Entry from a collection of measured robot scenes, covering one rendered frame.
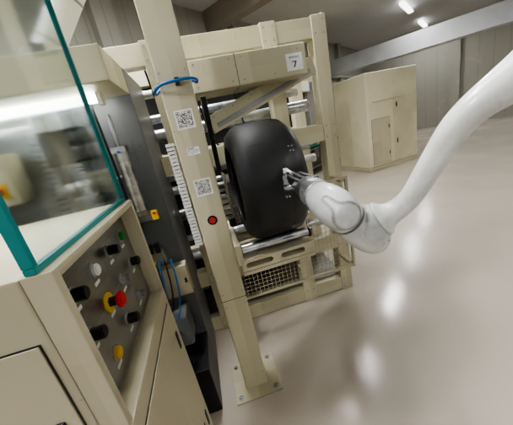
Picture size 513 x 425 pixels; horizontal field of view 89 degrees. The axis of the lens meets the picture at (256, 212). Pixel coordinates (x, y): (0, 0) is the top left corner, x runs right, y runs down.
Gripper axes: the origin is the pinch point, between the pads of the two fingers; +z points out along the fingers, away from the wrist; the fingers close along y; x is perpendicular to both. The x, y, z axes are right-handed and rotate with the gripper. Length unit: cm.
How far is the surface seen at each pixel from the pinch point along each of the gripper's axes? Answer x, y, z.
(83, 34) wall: -130, 135, 361
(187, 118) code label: -24.6, 31.1, 26.2
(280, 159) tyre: -4.3, 0.3, 6.1
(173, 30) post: -55, 28, 31
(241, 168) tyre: -3.8, 15.7, 9.1
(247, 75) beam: -37, -3, 54
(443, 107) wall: 169, -944, 802
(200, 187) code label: 4.1, 33.6, 22.1
